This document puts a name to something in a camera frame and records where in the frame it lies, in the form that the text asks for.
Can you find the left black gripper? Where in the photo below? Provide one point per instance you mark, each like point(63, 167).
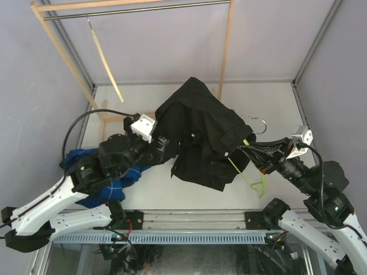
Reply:
point(157, 153)

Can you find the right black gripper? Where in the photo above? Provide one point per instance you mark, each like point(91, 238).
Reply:
point(268, 154)

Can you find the black shirt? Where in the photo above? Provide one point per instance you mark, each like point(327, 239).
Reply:
point(204, 136)

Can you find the wooden clothes rack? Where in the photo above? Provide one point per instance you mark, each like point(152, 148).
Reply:
point(112, 42)

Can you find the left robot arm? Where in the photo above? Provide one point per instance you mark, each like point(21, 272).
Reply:
point(34, 225)

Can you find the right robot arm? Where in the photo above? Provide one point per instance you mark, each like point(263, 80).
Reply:
point(323, 184)

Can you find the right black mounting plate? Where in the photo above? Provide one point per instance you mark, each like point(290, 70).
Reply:
point(254, 220)

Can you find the black mounting plate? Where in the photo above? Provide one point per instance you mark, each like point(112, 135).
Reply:
point(133, 221)
point(254, 220)

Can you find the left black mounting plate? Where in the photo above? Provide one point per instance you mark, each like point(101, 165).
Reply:
point(133, 221)

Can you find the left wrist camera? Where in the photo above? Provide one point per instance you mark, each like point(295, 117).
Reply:
point(144, 127)

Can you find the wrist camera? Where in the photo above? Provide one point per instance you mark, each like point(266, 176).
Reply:
point(300, 138)
point(144, 127)

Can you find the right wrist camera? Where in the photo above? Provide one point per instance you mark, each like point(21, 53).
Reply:
point(300, 138)

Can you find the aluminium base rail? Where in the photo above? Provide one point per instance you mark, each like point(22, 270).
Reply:
point(164, 220)

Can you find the grey slotted cable duct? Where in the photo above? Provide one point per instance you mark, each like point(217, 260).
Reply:
point(168, 238)

